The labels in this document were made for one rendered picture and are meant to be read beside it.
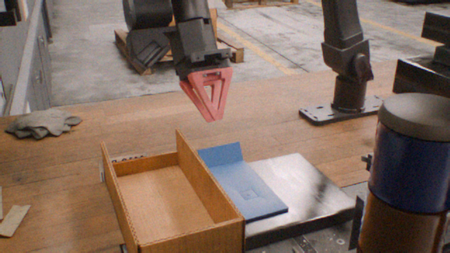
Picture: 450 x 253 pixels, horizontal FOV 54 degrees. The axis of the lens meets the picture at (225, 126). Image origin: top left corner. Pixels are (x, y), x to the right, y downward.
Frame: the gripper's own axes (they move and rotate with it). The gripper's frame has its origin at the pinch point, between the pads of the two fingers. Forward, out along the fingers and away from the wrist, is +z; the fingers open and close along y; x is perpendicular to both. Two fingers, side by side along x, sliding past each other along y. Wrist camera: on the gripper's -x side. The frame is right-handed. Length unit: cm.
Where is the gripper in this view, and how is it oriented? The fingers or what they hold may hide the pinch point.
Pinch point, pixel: (214, 115)
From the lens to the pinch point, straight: 68.3
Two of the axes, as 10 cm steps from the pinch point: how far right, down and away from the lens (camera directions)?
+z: 2.1, 9.8, -0.2
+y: 3.4, -0.9, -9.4
